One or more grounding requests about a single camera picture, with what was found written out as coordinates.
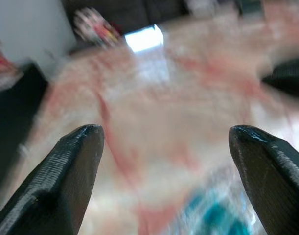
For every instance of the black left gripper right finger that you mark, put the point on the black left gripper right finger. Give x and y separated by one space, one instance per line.
269 181

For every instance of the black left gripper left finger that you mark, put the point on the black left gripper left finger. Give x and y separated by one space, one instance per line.
58 181

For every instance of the black cabinet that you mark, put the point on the black cabinet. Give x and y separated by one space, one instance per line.
14 117

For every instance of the black round object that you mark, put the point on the black round object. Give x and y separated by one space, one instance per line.
286 76

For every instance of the patterned pink rug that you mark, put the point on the patterned pink rug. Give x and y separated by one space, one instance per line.
168 105

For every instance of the red patterned cloth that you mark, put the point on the red patterned cloth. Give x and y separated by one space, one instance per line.
1 63

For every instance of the dark grey sofa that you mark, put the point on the dark grey sofa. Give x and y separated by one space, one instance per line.
129 12

